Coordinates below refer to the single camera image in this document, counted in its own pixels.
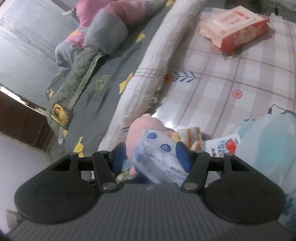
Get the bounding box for yellow picture card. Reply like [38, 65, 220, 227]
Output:
[50, 103, 73, 130]

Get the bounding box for pink plush toy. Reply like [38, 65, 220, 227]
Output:
[125, 113, 176, 179]

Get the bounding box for white strawberry tissue pack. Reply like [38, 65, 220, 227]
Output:
[201, 133, 241, 158]

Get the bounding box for pink grey quilt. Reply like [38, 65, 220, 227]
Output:
[55, 0, 166, 74]

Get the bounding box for white blue tissue pack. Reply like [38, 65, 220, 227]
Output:
[132, 129, 188, 187]

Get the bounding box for red wet wipes pack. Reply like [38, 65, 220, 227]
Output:
[199, 6, 269, 53]

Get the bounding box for orange striped socks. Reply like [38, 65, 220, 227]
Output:
[171, 127, 201, 151]

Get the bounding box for dark green bedsheet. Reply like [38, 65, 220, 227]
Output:
[47, 4, 170, 157]

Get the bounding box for white plastic bag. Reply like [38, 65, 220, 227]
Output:
[225, 113, 296, 232]

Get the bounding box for white fuzzy blanket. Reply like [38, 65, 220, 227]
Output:
[97, 1, 205, 151]

